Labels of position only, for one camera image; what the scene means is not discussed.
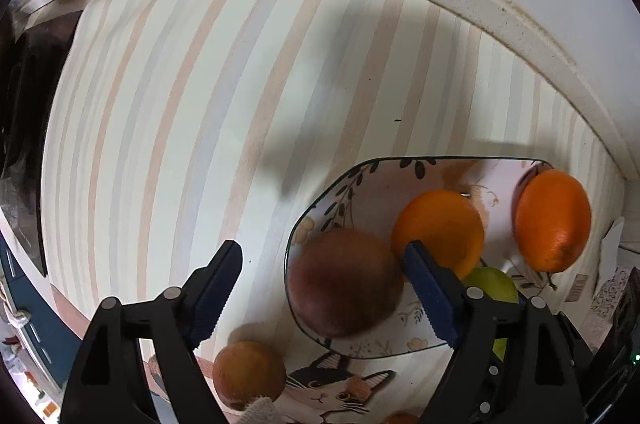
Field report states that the large brown apple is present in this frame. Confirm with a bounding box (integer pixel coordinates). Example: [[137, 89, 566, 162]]
[[288, 229, 406, 339]]

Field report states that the orange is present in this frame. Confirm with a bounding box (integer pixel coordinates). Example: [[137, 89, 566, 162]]
[[391, 190, 486, 277], [513, 169, 593, 274]]

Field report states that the white paper sheet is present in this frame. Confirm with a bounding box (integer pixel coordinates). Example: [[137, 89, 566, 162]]
[[592, 217, 627, 300]]

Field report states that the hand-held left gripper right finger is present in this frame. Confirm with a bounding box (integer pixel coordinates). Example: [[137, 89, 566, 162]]
[[402, 241, 596, 424]]

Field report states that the small orange brown fruit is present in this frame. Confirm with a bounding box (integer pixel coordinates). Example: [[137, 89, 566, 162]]
[[212, 340, 287, 411]]

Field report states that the green apple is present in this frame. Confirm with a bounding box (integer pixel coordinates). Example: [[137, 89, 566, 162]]
[[460, 267, 521, 362]]

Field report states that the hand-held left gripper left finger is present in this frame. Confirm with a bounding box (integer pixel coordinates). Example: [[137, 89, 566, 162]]
[[59, 240, 244, 424]]

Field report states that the floral ceramic plate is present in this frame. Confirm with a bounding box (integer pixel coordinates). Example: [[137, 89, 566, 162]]
[[282, 157, 556, 360]]

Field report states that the blue kitchen cabinet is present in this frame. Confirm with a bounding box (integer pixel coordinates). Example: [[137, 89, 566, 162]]
[[0, 234, 83, 405]]

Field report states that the brown mat label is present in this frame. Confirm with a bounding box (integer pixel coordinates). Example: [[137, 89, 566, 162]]
[[565, 273, 591, 302]]

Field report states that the striped cat print mat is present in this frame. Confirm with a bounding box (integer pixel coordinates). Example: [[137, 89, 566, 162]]
[[39, 0, 626, 424]]

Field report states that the black glass hob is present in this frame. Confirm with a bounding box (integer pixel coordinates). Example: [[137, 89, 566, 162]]
[[0, 0, 116, 280]]

